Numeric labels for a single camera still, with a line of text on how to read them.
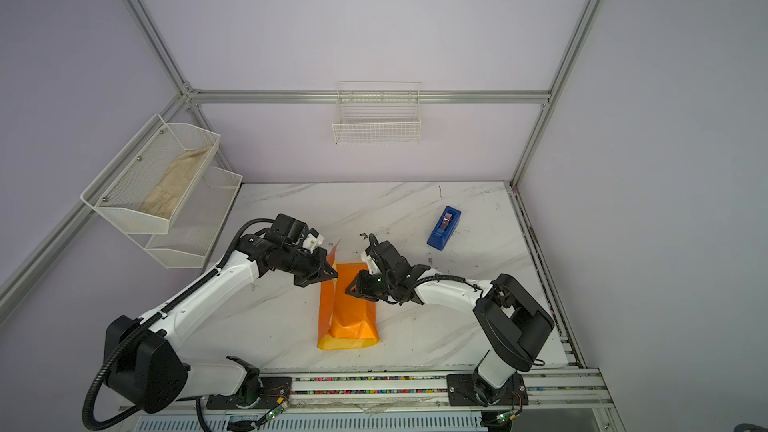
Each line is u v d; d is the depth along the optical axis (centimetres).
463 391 73
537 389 76
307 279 70
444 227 101
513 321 45
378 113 95
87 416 35
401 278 67
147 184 78
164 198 75
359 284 73
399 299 63
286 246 65
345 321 77
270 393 73
